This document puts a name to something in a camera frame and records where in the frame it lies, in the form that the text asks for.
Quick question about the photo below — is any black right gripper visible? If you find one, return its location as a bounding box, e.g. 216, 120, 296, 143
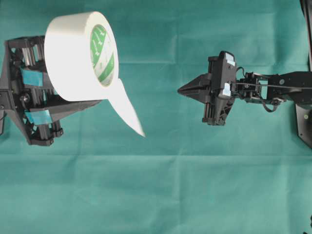
177, 56, 234, 126

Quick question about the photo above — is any white duct tape roll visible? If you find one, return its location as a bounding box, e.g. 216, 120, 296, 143
44, 11, 145, 136

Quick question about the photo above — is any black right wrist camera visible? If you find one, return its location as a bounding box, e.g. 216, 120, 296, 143
217, 51, 236, 99

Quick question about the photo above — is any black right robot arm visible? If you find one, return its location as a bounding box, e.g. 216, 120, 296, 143
177, 51, 312, 126

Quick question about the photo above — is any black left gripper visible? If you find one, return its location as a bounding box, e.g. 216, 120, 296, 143
0, 36, 102, 146

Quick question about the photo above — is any green table cloth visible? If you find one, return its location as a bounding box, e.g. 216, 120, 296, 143
0, 0, 312, 234

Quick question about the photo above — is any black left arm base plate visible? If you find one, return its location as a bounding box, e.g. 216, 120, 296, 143
0, 110, 5, 135

